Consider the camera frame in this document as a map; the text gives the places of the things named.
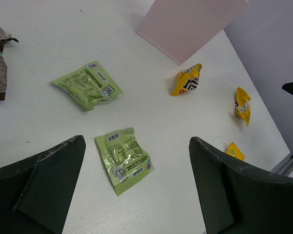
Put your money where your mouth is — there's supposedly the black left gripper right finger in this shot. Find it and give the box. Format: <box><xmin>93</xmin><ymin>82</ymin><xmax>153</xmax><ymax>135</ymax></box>
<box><xmin>189</xmin><ymin>137</ymin><xmax>293</xmax><ymax>234</ymax></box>

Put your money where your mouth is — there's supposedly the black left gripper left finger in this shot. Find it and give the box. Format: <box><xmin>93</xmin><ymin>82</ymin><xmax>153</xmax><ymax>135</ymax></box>
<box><xmin>0</xmin><ymin>135</ymin><xmax>86</xmax><ymax>234</ymax></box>

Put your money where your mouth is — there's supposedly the yellow candy bag front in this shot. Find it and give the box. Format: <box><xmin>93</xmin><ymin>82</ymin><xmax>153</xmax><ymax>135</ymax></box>
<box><xmin>234</xmin><ymin>87</ymin><xmax>251</xmax><ymax>126</ymax></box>

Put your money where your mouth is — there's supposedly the yellow candy bag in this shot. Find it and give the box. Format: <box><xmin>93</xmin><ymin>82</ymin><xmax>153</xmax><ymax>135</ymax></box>
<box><xmin>171</xmin><ymin>63</ymin><xmax>203</xmax><ymax>97</ymax></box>
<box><xmin>226</xmin><ymin>142</ymin><xmax>245</xmax><ymax>161</ymax></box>
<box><xmin>234</xmin><ymin>87</ymin><xmax>251</xmax><ymax>126</ymax></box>

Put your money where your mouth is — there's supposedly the green snack packet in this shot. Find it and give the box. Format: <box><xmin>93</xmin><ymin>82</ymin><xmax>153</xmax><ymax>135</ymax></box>
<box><xmin>52</xmin><ymin>60</ymin><xmax>123</xmax><ymax>111</ymax></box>
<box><xmin>96</xmin><ymin>127</ymin><xmax>154</xmax><ymax>196</ymax></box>

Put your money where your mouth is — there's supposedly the pink paper bag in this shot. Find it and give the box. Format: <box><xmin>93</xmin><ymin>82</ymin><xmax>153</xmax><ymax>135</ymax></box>
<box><xmin>136</xmin><ymin>0</ymin><xmax>249</xmax><ymax>65</ymax></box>

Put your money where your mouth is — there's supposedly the aluminium table rail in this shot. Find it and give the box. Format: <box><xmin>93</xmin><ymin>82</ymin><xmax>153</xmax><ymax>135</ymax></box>
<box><xmin>271</xmin><ymin>153</ymin><xmax>293</xmax><ymax>176</ymax></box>

